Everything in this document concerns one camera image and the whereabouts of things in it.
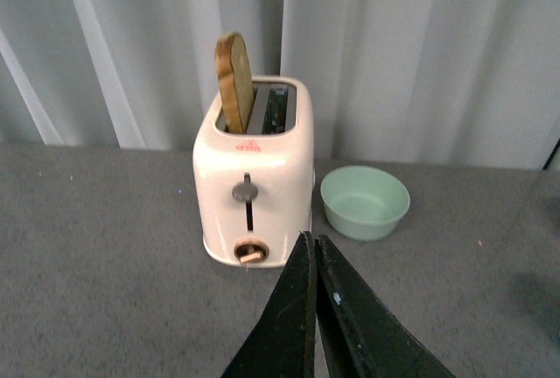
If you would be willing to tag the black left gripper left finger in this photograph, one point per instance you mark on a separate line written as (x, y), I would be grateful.
(282, 343)

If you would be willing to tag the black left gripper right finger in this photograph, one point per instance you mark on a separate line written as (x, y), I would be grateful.
(360, 336)

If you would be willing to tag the green bowl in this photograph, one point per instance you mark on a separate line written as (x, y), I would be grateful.
(363, 203)

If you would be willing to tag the cream toaster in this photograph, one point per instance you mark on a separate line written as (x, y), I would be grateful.
(255, 189)

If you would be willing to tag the toast slice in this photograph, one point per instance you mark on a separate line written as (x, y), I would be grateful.
(235, 81)

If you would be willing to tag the grey curtain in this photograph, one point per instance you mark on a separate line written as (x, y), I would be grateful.
(458, 82)

